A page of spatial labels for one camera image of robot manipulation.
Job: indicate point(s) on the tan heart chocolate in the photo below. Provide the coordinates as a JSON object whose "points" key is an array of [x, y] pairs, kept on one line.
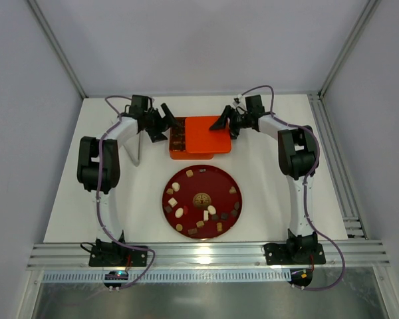
{"points": [[232, 190]]}

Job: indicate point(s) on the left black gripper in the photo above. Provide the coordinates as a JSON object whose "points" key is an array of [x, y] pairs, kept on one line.
{"points": [[158, 121]]}

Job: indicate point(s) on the orange chocolate box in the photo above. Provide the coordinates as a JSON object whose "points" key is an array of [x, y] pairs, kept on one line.
{"points": [[177, 144]]}

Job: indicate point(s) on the brown marbled bar chocolate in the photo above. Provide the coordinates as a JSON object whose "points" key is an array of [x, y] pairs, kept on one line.
{"points": [[192, 231]]}

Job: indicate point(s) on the white swirl round chocolate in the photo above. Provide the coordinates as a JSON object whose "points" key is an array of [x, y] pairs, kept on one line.
{"points": [[211, 209]]}

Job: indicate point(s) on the white rounded triangle chocolate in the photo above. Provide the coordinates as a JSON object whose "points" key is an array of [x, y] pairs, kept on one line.
{"points": [[176, 186]]}

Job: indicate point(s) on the white square chocolate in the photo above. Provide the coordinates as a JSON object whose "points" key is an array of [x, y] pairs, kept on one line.
{"points": [[172, 202]]}

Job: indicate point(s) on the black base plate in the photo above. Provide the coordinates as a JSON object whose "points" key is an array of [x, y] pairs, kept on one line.
{"points": [[284, 254], [113, 255]]}

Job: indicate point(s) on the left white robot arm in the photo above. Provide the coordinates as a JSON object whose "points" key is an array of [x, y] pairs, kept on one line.
{"points": [[98, 171]]}

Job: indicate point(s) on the brown square chocolate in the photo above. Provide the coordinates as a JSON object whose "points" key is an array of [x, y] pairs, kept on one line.
{"points": [[167, 209]]}

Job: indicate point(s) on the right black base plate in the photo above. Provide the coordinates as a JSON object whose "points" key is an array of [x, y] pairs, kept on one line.
{"points": [[284, 254]]}

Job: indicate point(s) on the white swirl oval chocolate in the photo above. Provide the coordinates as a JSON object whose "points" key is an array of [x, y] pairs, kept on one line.
{"points": [[179, 212]]}

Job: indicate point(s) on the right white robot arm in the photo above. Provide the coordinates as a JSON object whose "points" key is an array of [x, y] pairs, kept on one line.
{"points": [[298, 158]]}

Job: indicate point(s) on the aluminium rail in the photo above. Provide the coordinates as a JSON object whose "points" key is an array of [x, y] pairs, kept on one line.
{"points": [[202, 255]]}

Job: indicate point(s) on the orange box lid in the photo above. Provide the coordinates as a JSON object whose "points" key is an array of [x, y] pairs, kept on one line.
{"points": [[201, 140]]}

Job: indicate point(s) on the round red tray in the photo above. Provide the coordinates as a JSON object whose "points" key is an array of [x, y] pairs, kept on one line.
{"points": [[208, 186]]}

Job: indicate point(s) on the white block chocolate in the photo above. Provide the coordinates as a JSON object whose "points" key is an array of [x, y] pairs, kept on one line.
{"points": [[206, 215]]}

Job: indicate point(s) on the slotted cable duct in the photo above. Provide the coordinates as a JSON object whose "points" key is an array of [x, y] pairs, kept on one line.
{"points": [[156, 276]]}

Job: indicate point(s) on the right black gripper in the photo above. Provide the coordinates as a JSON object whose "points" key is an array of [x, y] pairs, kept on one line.
{"points": [[233, 121]]}

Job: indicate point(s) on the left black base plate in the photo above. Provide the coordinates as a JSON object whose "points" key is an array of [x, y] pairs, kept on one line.
{"points": [[113, 255]]}

